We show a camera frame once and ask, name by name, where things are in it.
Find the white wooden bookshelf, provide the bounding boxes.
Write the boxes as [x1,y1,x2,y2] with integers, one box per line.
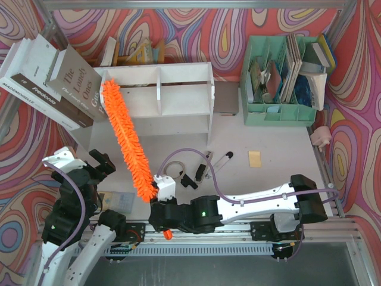
[95,62,215,144]

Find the clear tape ring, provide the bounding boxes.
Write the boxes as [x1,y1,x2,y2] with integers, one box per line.
[163,160,187,181]

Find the mint green desk organizer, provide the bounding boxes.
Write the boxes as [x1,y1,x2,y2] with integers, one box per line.
[239,35,316,127]

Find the white book Mademoiselle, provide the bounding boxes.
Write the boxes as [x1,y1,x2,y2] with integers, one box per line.
[1,35,81,130]

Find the black T-shaped plastic part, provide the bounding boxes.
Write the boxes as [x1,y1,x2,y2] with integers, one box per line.
[180,174,198,189]

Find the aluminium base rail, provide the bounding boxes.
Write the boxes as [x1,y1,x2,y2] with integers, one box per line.
[35,219,363,260]

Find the black white stapler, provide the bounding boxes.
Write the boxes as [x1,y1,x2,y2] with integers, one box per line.
[194,151,213,184]

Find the wooden rack with books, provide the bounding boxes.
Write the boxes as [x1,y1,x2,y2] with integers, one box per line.
[93,37,165,67]

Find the orange microfiber duster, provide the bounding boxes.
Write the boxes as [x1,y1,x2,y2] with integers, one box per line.
[100,77,173,241]

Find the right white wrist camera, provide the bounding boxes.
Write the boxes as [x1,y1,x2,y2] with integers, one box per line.
[154,175,176,201]

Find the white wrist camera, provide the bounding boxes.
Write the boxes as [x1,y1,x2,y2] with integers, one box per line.
[42,147,86,173]
[154,175,176,201]

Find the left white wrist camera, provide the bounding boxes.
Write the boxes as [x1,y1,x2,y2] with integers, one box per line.
[42,147,86,173]

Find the grey notebook with pencil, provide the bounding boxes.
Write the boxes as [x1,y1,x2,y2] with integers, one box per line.
[214,81,239,115]

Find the yellow sticky note pad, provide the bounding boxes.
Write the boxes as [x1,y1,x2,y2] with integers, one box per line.
[248,151,261,168]

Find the brown book Fredonia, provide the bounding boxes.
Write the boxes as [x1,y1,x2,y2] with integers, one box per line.
[11,73,93,128]

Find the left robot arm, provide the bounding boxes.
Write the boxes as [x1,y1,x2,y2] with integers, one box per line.
[27,147,126,285]

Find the white marker black cap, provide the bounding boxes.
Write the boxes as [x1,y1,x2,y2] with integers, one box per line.
[204,151,233,179]

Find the white paperback book stack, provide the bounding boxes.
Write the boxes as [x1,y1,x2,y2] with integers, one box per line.
[295,71,327,111]

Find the grey book The Lonely Ones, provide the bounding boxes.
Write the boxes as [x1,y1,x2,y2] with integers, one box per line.
[47,45,107,122]

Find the pink piggy figurine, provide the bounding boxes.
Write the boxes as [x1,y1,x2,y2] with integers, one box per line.
[310,126,332,152]

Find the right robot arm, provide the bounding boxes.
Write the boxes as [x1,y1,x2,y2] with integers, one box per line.
[148,174,327,235]

